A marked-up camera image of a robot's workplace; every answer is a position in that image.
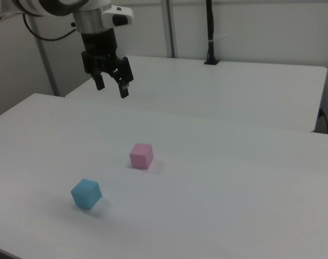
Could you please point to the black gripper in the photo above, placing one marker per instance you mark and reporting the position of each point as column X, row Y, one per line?
column 99, row 43

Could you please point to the blue cube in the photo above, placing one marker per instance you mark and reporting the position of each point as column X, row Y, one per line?
column 85, row 195

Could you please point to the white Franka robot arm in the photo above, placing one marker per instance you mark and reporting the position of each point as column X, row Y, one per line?
column 45, row 6

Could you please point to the pink cube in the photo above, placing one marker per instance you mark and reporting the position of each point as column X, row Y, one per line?
column 140, row 157

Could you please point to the white side table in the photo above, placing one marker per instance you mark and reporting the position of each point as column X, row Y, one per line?
column 207, row 89

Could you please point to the grey aluminium frame post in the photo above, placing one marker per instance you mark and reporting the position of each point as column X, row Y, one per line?
column 170, row 27
column 47, row 67

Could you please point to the black camera pole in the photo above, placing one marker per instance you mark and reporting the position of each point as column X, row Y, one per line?
column 211, row 27

